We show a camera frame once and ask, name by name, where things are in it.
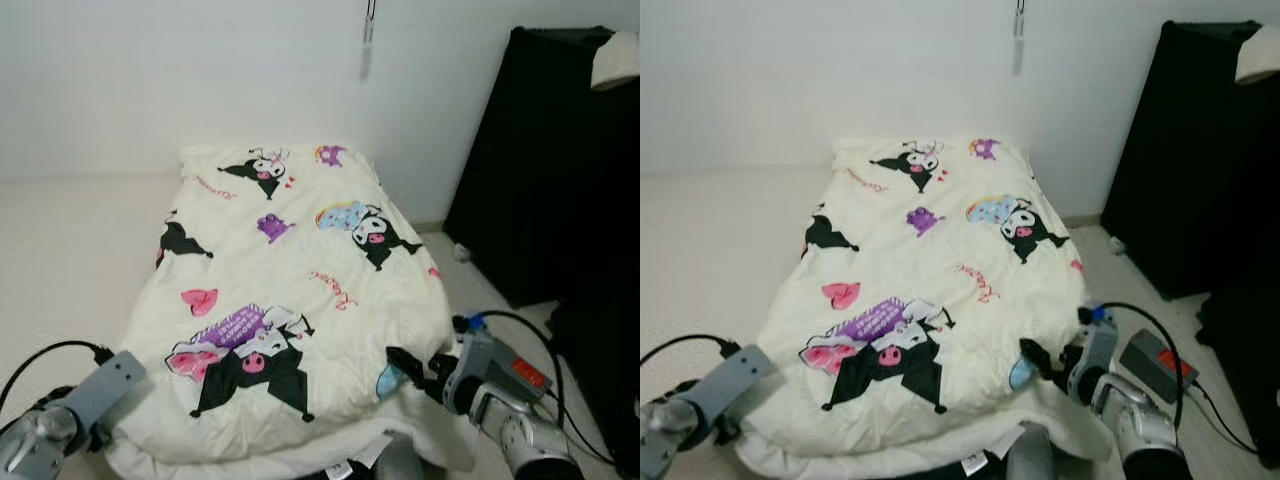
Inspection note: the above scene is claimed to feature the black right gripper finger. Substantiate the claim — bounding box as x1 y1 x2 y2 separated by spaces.
385 345 433 389
1020 338 1063 383

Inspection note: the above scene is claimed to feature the cream cartoon print blanket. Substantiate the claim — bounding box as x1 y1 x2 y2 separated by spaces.
733 137 1129 479
103 143 483 479

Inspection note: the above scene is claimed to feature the grey box red label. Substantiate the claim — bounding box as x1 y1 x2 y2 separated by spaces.
1118 328 1198 393
482 335 557 403

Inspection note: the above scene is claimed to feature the silver robot right leg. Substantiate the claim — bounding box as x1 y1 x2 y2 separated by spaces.
372 430 429 480
1003 425 1059 480

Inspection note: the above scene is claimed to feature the black fabric bundle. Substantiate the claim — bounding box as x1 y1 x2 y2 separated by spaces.
548 270 641 480
1195 288 1280 471

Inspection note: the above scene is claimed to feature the black fabric wardrobe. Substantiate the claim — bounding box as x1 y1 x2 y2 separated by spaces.
442 25 641 311
1100 20 1280 301

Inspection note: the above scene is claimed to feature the cream folded cloth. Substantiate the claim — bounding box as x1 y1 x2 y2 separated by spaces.
1235 22 1280 86
590 30 641 93

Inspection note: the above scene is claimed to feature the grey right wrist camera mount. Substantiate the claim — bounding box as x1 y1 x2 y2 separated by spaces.
1068 305 1123 403
443 325 501 416

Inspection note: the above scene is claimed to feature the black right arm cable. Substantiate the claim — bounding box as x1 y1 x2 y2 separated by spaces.
1078 300 1263 459
452 310 621 469

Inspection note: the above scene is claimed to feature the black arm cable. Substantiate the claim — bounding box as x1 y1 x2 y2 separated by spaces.
640 333 743 373
1078 300 1263 459
0 340 117 421
452 310 621 469

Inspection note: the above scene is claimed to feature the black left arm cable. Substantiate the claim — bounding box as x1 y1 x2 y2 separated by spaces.
0 340 117 421
640 333 743 373

